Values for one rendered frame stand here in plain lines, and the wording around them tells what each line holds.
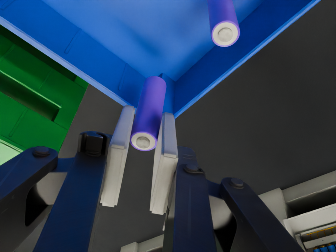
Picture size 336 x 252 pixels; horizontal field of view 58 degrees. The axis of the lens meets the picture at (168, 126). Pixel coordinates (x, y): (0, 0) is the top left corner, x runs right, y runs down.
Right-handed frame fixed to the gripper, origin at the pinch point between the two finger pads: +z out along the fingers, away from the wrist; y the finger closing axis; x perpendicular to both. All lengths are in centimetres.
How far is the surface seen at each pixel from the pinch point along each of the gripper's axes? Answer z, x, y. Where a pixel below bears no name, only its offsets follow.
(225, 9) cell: 5.7, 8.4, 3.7
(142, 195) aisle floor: 84, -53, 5
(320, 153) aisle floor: 68, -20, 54
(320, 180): 71, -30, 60
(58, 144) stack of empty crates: 15.8, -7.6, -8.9
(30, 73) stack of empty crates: 21.2, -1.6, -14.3
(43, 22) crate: 9.6, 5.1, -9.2
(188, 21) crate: 11.2, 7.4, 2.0
